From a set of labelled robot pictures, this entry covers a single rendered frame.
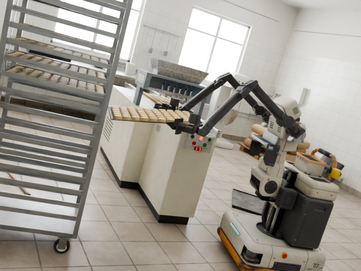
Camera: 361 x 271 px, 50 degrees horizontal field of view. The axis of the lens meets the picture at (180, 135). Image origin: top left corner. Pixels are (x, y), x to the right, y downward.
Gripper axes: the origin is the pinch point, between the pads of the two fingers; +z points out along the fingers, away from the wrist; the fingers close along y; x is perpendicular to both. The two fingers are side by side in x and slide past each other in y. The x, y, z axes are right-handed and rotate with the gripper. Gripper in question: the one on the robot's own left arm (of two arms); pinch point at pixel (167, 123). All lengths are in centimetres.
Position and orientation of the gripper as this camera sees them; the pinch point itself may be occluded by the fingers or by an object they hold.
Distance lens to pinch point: 246.2
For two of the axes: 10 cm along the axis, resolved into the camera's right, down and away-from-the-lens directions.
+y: -1.4, 9.7, 2.2
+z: -8.4, -2.3, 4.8
